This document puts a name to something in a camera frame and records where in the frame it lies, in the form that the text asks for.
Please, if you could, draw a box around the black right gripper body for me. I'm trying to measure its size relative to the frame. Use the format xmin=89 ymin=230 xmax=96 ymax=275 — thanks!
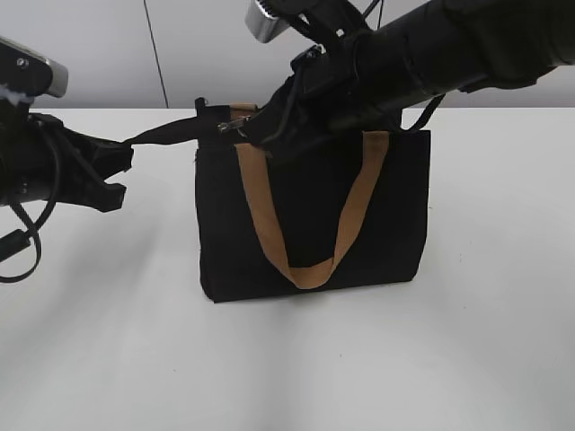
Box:
xmin=251 ymin=42 xmax=373 ymax=148

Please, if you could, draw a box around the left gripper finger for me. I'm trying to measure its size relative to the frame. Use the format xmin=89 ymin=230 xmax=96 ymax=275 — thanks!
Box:
xmin=90 ymin=138 xmax=134 ymax=176
xmin=75 ymin=181 xmax=127 ymax=213

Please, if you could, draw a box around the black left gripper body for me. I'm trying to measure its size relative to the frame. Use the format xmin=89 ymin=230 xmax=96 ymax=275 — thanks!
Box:
xmin=17 ymin=113 xmax=105 ymax=206

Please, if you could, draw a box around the black canvas tote bag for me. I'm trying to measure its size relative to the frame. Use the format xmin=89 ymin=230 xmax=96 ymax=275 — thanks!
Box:
xmin=129 ymin=99 xmax=431 ymax=303

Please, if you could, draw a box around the silver zipper pull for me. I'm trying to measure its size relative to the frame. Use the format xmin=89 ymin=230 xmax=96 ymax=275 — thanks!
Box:
xmin=217 ymin=117 xmax=250 ymax=136

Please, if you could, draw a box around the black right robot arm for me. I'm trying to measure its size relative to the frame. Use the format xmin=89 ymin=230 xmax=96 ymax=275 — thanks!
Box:
xmin=244 ymin=1 xmax=574 ymax=148

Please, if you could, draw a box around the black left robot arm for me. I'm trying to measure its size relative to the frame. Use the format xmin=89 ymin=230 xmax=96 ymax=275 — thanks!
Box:
xmin=1 ymin=99 xmax=134 ymax=213

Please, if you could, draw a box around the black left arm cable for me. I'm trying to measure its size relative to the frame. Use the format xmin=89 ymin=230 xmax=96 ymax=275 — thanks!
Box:
xmin=0 ymin=125 xmax=62 ymax=284

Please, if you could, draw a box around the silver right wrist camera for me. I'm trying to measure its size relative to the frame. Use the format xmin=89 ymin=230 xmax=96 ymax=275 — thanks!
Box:
xmin=244 ymin=0 xmax=292 ymax=44

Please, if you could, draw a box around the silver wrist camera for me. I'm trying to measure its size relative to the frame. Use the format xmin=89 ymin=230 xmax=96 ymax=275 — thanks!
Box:
xmin=244 ymin=0 xmax=292 ymax=44
xmin=1 ymin=37 xmax=68 ymax=98

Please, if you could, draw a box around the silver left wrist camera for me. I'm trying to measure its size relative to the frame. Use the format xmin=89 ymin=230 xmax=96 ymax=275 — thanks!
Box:
xmin=1 ymin=37 xmax=68 ymax=98

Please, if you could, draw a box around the tan front bag handle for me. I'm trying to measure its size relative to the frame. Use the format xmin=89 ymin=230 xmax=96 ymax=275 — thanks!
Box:
xmin=235 ymin=131 xmax=390 ymax=290

